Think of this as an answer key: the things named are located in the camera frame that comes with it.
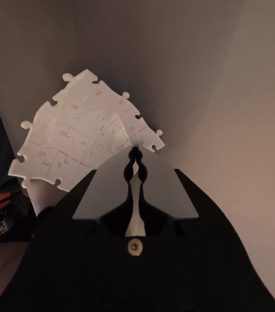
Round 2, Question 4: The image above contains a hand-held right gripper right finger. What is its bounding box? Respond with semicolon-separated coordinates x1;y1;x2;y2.
138;146;200;223

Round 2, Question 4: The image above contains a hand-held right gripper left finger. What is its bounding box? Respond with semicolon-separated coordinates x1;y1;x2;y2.
72;147;134;223

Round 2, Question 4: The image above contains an assembled white puzzle section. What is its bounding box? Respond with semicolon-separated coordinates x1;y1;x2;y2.
9;68;166;238

